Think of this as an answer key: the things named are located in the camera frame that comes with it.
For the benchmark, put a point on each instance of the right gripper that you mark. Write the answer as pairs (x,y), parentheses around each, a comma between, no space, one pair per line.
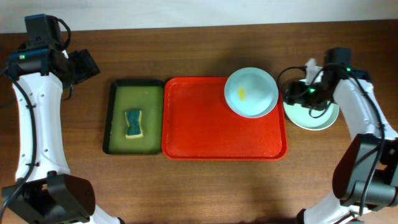
(295,91)

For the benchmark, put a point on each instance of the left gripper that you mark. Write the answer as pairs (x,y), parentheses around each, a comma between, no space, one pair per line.
(86,66)

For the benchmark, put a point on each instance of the light green plate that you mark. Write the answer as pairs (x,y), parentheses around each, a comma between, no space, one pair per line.
(311,120)

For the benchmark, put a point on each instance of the light blue plate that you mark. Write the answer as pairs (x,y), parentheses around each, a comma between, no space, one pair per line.
(251,92)

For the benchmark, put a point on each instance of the green yellow sponge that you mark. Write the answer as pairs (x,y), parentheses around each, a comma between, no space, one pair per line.
(134,126)

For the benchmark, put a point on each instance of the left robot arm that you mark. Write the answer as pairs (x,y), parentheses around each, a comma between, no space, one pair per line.
(45,191)

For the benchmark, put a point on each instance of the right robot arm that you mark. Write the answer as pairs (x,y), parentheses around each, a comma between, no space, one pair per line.
(365,179)

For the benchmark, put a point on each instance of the black tray with green liquid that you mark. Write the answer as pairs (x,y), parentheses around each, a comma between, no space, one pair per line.
(146,96)

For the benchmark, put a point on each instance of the red plastic tray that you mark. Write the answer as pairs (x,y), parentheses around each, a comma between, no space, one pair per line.
(199,125)

